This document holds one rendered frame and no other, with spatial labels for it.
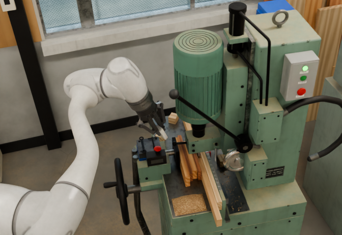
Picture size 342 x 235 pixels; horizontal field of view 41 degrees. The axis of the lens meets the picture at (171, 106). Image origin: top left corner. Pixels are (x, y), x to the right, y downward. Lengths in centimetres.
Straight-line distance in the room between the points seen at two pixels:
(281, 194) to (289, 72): 64
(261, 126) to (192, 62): 34
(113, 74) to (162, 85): 192
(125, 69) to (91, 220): 166
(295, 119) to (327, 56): 160
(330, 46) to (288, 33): 171
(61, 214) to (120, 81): 51
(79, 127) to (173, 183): 63
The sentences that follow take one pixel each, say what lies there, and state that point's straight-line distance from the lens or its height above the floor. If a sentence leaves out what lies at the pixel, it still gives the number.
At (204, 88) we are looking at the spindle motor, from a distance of 159.
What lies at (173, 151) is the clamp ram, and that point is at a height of 96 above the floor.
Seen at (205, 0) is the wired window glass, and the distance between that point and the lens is 322.
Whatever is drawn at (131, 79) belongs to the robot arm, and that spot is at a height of 147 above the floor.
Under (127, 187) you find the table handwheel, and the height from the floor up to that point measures 83.
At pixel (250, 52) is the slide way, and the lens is 158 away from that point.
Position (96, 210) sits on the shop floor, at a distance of 302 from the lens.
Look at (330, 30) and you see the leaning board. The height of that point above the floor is 75.
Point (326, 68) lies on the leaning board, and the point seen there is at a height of 45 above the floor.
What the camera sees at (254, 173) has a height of 101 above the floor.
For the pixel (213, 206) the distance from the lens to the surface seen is 177.
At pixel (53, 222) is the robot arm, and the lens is 116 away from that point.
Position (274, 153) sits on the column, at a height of 100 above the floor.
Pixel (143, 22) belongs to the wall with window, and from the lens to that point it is 307.
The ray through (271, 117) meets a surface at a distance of 163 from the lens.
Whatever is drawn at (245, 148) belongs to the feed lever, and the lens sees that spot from 173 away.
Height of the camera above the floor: 233
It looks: 39 degrees down
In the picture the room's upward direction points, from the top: 3 degrees counter-clockwise
